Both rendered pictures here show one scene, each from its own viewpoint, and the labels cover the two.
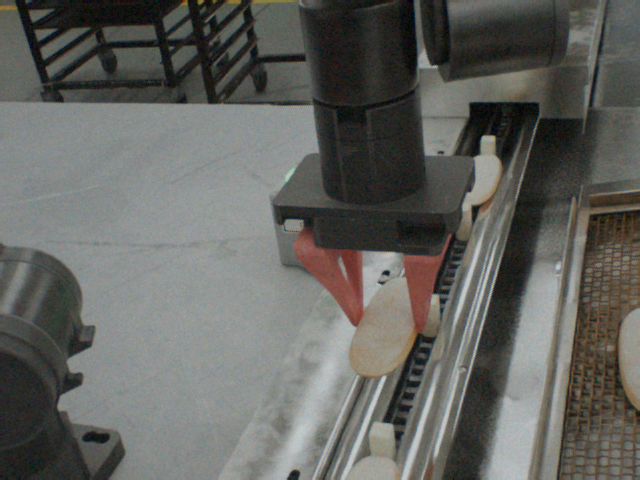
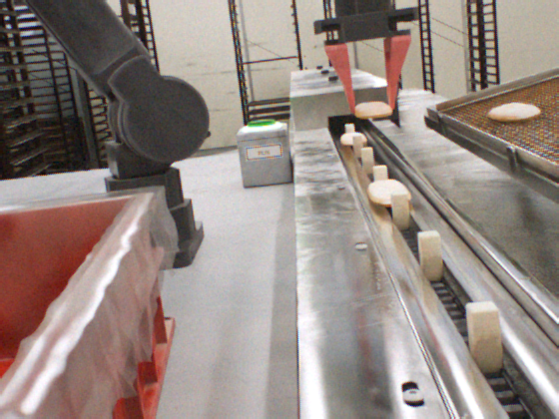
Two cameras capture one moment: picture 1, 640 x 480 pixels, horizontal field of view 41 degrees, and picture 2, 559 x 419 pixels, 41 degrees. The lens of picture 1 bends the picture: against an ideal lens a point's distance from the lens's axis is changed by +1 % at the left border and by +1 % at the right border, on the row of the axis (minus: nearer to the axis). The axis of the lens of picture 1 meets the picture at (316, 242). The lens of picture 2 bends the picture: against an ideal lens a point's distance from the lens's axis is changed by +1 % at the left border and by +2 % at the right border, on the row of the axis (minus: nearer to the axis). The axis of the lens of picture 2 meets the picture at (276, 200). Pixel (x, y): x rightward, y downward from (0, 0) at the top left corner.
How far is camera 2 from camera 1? 0.50 m
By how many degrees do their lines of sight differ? 27
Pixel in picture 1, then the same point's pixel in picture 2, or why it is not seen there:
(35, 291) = not seen: hidden behind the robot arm
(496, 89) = (343, 106)
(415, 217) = (397, 12)
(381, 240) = (379, 30)
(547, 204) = not seen: hidden behind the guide
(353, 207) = (362, 14)
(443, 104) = (311, 120)
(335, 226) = (353, 26)
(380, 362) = (381, 109)
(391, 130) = not seen: outside the picture
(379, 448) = (381, 177)
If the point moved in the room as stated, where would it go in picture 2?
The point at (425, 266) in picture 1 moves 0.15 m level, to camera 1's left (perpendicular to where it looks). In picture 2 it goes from (403, 43) to (263, 62)
